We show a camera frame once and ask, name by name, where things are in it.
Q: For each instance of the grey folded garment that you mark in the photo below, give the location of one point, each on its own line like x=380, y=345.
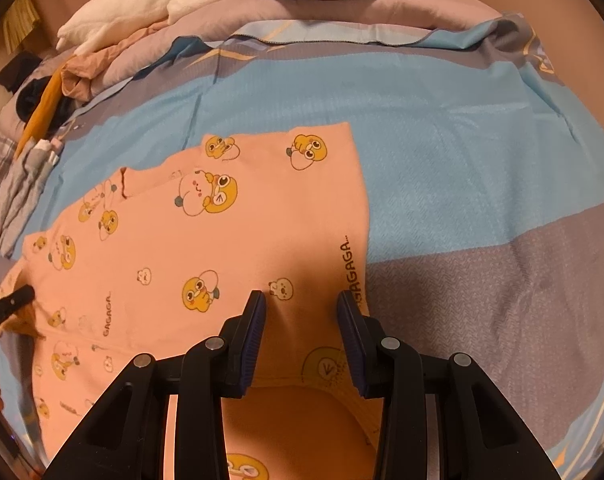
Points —
x=24, y=190

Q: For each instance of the lilac quilt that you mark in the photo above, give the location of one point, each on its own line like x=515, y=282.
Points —
x=362, y=12

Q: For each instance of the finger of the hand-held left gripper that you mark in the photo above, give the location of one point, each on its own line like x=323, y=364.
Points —
x=13, y=301

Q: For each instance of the stack of yellowish books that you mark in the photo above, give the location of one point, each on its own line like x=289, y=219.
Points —
x=23, y=22

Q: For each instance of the white goose plush toy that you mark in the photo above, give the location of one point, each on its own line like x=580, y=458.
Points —
x=147, y=5

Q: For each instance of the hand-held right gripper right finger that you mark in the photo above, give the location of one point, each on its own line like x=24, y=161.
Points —
x=348, y=330

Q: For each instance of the blue and grey patterned blanket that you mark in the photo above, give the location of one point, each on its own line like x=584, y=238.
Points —
x=457, y=160

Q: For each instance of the pink cartoon print shirt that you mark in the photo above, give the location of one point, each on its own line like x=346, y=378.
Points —
x=192, y=240

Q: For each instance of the dusty pink crumpled cloth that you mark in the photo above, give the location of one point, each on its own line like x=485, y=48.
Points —
x=102, y=67

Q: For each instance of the mustard yellow cloth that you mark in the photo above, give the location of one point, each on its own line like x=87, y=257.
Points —
x=39, y=110

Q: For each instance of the dark cloth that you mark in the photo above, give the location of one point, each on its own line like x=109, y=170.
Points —
x=29, y=100

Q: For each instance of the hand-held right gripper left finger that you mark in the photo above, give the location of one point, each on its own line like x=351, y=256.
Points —
x=254, y=330

